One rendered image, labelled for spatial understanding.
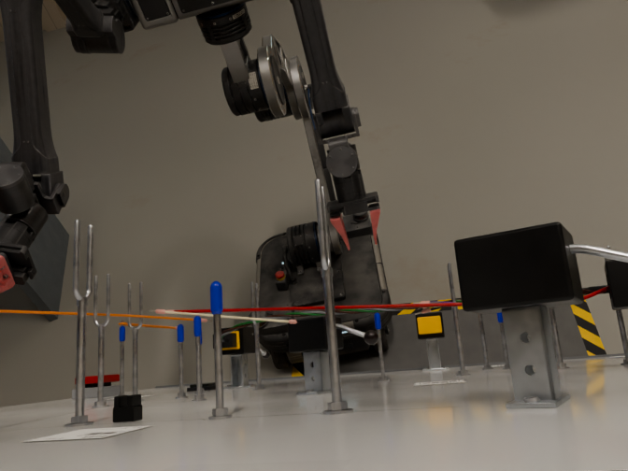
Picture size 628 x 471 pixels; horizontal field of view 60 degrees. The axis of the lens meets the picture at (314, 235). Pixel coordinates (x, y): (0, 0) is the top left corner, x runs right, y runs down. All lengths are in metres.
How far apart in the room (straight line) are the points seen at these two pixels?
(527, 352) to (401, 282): 2.15
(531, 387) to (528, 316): 0.04
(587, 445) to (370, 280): 1.98
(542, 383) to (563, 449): 0.13
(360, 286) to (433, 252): 0.54
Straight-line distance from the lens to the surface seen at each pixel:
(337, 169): 0.98
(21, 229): 0.99
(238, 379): 0.88
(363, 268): 2.20
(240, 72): 1.57
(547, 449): 0.18
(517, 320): 0.31
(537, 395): 0.31
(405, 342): 2.24
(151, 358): 2.59
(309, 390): 0.53
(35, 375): 2.90
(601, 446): 0.19
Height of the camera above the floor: 1.77
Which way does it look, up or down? 39 degrees down
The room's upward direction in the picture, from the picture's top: 18 degrees counter-clockwise
